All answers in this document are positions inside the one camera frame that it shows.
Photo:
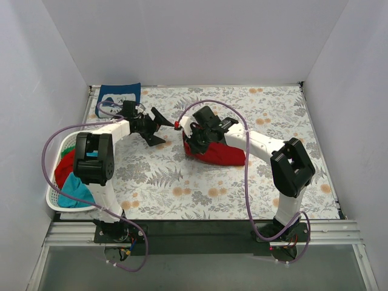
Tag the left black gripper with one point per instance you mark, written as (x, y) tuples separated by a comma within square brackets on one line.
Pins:
[(152, 128)]

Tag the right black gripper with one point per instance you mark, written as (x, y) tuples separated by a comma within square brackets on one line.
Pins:
[(194, 137)]

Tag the dark red t-shirt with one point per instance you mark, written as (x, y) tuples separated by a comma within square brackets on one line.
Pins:
[(218, 154)]

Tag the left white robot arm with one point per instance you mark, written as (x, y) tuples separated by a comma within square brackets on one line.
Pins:
[(94, 162)]

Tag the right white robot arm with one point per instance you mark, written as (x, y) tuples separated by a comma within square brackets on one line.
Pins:
[(228, 142)]

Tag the floral patterned table cloth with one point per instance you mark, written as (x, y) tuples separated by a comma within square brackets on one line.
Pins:
[(162, 182)]

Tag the folded blue printed t-shirt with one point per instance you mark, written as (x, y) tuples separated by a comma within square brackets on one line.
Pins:
[(113, 98)]

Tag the white plastic laundry basket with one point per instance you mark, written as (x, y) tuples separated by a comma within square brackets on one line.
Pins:
[(51, 194)]

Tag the green t-shirt in basket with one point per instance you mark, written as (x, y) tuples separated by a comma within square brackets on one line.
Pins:
[(67, 151)]

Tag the red t-shirt in basket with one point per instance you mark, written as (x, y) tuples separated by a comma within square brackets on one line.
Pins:
[(63, 169)]

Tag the turquoise t-shirt in basket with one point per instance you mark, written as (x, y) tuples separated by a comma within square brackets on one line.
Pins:
[(75, 188)]

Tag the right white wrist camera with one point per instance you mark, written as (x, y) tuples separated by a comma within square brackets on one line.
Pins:
[(185, 124)]

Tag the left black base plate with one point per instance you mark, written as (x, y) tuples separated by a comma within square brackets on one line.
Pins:
[(133, 235)]

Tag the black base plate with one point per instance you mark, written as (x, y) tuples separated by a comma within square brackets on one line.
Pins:
[(296, 232), (133, 235)]

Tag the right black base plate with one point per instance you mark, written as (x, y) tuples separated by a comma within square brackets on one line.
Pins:
[(296, 232)]

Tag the aluminium frame rail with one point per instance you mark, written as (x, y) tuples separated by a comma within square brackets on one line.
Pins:
[(84, 233)]

